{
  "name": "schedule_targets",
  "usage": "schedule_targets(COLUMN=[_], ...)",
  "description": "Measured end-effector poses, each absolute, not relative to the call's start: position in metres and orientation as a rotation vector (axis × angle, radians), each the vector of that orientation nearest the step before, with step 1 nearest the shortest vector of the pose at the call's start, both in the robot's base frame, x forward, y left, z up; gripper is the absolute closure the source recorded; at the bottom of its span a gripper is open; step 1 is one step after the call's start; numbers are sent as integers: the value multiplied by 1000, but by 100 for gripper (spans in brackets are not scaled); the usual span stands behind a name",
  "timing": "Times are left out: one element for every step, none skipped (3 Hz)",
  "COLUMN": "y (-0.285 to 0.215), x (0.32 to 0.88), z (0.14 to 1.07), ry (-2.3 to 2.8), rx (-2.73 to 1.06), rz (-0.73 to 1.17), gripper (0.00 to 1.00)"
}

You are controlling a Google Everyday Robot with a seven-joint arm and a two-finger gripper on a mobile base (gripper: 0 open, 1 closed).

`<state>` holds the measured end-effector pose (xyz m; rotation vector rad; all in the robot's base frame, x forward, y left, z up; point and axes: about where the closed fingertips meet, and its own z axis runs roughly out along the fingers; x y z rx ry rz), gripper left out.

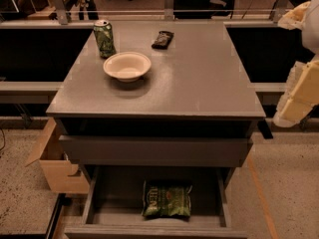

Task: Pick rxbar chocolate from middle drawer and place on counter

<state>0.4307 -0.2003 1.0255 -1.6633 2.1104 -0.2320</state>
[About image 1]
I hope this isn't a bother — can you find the black office chair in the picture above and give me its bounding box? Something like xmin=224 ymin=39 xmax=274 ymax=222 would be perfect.
xmin=173 ymin=0 xmax=234 ymax=19

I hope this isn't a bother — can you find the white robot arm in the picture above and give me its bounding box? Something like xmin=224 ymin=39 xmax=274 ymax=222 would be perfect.
xmin=273 ymin=0 xmax=319 ymax=127

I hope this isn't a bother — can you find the grey middle drawer front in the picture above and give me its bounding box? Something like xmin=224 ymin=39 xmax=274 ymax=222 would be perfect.
xmin=59 ymin=135 xmax=252 ymax=167

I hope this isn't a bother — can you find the open bottom grey drawer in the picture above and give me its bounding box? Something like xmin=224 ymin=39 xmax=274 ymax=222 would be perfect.
xmin=65 ymin=166 xmax=247 ymax=239

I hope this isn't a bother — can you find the cardboard box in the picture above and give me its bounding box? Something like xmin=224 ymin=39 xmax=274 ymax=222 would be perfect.
xmin=25 ymin=119 xmax=90 ymax=194

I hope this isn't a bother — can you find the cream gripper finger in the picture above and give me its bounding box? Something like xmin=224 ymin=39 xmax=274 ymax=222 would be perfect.
xmin=273 ymin=60 xmax=319 ymax=127
xmin=278 ymin=1 xmax=310 ymax=30

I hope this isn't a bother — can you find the metal railing frame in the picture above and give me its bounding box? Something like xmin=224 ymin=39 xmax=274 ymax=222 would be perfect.
xmin=0 ymin=0 xmax=319 ymax=28

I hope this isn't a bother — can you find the white paper bowl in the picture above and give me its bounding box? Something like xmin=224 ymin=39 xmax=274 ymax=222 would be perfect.
xmin=103 ymin=52 xmax=152 ymax=83

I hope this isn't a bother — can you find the grey drawer cabinet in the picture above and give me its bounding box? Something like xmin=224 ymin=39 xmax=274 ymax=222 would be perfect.
xmin=45 ymin=19 xmax=267 ymax=171

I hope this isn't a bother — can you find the green chip bag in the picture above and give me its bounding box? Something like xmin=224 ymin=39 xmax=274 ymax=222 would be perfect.
xmin=142 ymin=180 xmax=192 ymax=217

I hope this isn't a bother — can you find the green soda can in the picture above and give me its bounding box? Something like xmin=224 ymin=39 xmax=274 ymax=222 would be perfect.
xmin=94 ymin=20 xmax=116 ymax=59

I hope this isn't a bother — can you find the dark snack bar wrapper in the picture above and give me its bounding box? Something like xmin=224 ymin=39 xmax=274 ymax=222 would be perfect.
xmin=152 ymin=31 xmax=174 ymax=50

